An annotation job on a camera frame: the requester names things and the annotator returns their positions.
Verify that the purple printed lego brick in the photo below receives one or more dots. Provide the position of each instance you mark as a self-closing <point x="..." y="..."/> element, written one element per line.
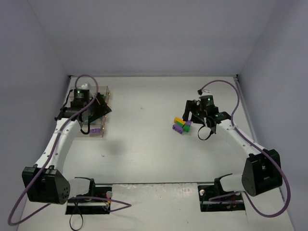
<point x="95" y="131"/>

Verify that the base mount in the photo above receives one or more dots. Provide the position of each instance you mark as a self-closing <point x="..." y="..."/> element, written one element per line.
<point x="212" y="198"/>
<point x="91" y="206"/>

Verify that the purple lego brick front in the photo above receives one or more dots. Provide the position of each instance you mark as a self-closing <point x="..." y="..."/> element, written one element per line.
<point x="177" y="128"/>

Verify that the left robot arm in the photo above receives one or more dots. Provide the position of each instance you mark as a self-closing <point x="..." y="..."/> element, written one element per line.
<point x="44" y="181"/>

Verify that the right base mount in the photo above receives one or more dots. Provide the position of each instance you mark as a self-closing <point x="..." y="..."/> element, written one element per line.
<point x="212" y="198"/>

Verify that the purple lego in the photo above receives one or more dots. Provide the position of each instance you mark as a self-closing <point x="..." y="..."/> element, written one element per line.
<point x="188" y="123"/>

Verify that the left base mount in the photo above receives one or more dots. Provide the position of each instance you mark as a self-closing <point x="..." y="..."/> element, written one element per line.
<point x="91" y="206"/>

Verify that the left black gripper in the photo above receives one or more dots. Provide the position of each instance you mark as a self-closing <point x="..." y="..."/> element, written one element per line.
<point x="101" y="107"/>

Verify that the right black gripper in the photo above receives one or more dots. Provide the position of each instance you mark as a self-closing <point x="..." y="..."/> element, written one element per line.
<point x="190" y="110"/>

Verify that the yellow lego brick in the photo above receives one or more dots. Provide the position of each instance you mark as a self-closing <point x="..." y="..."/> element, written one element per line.
<point x="178" y="120"/>

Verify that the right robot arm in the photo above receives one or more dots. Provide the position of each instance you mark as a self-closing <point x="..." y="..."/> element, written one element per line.
<point x="260" y="173"/>

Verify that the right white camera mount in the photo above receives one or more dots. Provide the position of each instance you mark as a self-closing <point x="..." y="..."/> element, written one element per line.
<point x="203" y="92"/>

